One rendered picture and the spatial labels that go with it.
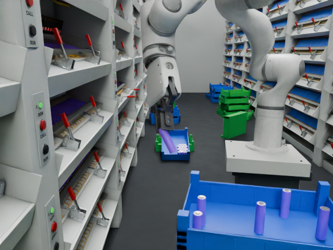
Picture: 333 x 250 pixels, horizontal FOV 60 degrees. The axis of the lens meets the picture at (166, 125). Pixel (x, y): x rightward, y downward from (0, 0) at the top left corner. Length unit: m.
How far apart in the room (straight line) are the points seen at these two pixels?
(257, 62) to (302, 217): 0.76
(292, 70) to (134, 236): 0.94
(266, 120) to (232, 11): 0.49
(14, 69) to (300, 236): 0.58
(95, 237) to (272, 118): 0.86
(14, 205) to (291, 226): 0.52
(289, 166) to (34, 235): 0.95
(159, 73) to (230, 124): 1.97
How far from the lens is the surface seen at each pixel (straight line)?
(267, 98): 1.33
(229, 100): 3.47
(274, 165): 1.22
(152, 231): 1.33
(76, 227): 0.80
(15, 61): 0.47
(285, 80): 1.30
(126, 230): 1.35
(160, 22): 0.69
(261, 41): 1.21
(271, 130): 1.34
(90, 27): 1.16
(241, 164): 1.21
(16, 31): 0.48
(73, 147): 0.74
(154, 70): 0.70
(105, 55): 1.14
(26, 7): 0.51
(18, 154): 0.51
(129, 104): 1.87
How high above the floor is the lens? 0.76
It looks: 14 degrees down
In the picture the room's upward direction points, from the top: straight up
